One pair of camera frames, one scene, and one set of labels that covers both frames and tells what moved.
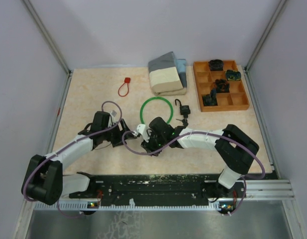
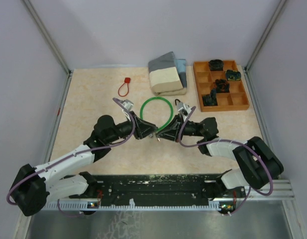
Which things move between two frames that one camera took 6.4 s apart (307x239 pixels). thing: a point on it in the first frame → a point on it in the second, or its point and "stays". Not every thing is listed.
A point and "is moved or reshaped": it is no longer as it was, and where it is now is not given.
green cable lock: x=153 y=98 stays
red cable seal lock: x=127 y=80 stays
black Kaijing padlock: x=184 y=109 is moved or reshaped
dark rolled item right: x=233 y=75 stays
